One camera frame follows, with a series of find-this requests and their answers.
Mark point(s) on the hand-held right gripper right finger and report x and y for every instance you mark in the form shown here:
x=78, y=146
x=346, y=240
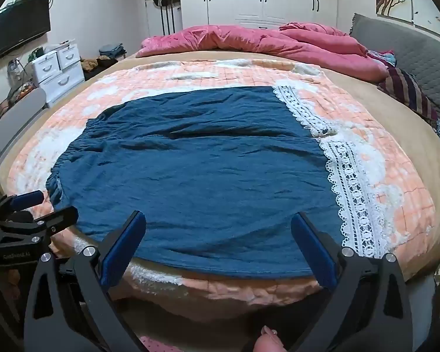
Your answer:
x=311, y=249

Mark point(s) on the person's foot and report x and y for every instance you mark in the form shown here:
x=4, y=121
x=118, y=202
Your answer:
x=267, y=341

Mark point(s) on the white drawer chest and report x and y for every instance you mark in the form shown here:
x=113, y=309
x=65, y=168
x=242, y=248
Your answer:
x=57, y=71

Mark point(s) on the black wall television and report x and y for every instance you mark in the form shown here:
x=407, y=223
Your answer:
x=18, y=25

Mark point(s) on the grey bed footboard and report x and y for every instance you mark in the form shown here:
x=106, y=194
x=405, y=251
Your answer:
x=18, y=121

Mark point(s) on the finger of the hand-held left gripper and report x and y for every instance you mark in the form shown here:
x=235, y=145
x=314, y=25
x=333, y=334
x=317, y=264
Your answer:
x=60, y=218
x=24, y=199

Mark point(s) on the blue pants with lace trim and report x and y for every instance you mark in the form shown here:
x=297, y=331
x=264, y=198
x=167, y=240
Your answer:
x=205, y=176

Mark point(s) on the striped pillow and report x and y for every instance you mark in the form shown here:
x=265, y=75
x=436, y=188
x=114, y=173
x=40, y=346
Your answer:
x=407, y=91

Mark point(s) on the grey quilted headboard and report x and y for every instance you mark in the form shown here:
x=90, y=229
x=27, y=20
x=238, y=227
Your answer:
x=414, y=51

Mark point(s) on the bed with tan sheet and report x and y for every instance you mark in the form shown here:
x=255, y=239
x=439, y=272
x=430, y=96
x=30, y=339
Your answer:
x=407, y=139

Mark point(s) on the folded blue clothes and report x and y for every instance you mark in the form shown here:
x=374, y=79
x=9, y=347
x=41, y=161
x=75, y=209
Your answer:
x=112, y=51

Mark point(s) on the orange and white fleece blanket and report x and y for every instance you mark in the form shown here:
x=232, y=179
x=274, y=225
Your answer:
x=385, y=205

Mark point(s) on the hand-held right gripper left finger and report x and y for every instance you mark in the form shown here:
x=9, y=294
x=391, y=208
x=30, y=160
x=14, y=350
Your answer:
x=126, y=242

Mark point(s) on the pink duvet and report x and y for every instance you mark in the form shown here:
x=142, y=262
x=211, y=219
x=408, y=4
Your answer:
x=278, y=42

